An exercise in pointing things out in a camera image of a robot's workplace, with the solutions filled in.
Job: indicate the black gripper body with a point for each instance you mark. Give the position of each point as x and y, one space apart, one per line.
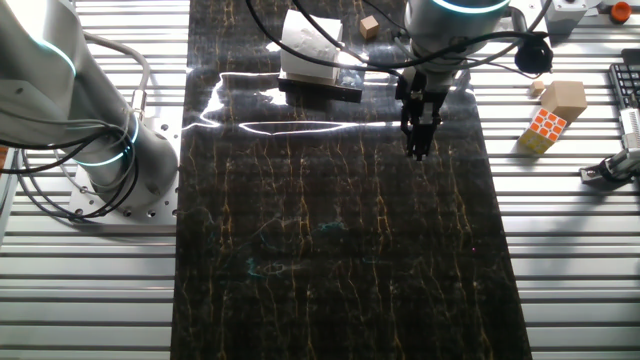
422 97

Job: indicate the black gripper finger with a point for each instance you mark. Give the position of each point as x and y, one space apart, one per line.
413 137
428 140

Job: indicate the white toilet paper roll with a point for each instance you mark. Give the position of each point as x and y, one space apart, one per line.
300 30

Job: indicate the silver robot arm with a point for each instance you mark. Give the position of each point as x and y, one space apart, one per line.
50 100

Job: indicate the clear acrylic shelf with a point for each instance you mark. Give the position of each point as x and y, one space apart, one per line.
320 92

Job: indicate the small wooden cube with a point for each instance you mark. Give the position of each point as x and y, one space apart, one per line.
369 27

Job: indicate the tiny wooden cube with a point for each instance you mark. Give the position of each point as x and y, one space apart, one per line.
537 88

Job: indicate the orange white Rubik's cube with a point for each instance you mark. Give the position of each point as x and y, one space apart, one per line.
545 127

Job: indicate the black marble pattern mat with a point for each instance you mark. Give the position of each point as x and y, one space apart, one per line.
325 225

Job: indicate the grey control box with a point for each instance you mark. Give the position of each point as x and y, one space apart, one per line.
570 17

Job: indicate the black keyboard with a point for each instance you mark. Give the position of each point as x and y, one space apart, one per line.
627 80

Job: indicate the red push button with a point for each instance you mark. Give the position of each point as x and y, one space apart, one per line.
620 11

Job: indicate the wrist camera with grey bracket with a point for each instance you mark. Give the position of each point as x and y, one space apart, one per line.
534 55

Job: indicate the small grey camera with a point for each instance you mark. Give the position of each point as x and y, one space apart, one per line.
631 127

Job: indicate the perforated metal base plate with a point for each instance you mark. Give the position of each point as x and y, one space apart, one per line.
165 200

